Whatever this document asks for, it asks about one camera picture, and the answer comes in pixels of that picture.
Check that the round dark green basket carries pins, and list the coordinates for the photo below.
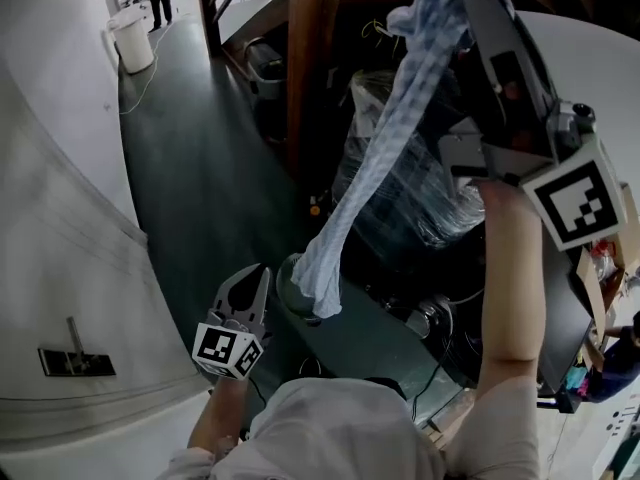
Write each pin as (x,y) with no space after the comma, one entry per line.
(290,293)

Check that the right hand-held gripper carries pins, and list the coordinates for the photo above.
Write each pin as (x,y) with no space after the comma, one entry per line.
(575,203)

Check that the person's right forearm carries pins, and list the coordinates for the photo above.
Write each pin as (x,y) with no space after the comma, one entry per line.
(510,268)

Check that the dark wooden staircase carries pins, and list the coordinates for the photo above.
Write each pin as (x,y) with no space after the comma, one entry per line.
(312,68)

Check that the dark grey washing machine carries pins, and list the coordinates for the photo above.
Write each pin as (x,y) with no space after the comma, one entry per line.
(565,318)

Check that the person's left forearm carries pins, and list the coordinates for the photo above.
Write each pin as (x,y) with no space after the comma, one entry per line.
(220,408)

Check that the plastic-wrapped black object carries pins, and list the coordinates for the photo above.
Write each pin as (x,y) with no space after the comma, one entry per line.
(415,203)

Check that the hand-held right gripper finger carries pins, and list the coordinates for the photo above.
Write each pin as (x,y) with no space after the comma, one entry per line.
(492,33)

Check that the blue checked clothes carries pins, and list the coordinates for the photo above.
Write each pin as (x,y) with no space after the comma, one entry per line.
(390,143)

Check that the grey lidded bin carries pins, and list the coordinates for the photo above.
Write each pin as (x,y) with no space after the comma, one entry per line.
(267,68)

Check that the teal box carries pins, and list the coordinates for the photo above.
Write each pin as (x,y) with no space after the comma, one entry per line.
(577,379)

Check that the white door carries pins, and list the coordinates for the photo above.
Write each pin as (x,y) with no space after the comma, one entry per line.
(60,278)

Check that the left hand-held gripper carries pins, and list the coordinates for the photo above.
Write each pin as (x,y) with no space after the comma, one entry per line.
(217,348)

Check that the white round bin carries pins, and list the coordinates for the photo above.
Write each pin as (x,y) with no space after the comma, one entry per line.
(134,43)

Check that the black table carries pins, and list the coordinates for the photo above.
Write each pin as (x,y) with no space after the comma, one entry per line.
(555,400)

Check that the white bathtub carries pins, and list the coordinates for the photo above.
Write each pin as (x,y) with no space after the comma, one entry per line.
(620,438)

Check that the person's white t-shirt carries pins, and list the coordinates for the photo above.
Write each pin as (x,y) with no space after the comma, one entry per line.
(325,433)

